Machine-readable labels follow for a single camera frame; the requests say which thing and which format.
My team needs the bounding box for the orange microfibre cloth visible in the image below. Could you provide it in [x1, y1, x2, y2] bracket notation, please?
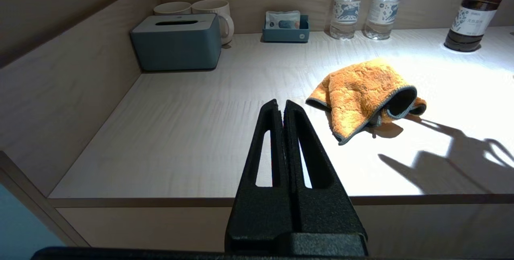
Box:
[306, 59, 427, 146]

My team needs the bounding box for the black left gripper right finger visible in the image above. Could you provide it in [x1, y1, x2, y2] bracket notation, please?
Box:
[283, 100, 368, 237]

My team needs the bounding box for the white sachet packet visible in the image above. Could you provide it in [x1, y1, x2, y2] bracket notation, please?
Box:
[265, 10, 301, 30]

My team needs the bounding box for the grey tissue box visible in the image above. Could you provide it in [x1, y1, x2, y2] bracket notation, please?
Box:
[130, 13, 222, 72]

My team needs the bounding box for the dark tea bottle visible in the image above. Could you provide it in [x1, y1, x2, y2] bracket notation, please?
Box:
[444, 0, 508, 53]

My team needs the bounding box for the white ceramic mug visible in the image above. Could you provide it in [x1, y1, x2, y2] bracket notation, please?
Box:
[191, 0, 235, 46]
[153, 2, 192, 16]

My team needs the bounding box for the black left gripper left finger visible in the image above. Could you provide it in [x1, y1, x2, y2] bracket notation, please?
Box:
[225, 100, 298, 252]

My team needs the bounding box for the clear water bottle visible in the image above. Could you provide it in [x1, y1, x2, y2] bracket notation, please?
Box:
[364, 0, 406, 40]
[330, 0, 364, 40]

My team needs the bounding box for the small blue tray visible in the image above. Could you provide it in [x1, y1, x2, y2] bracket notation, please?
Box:
[263, 15, 310, 43]

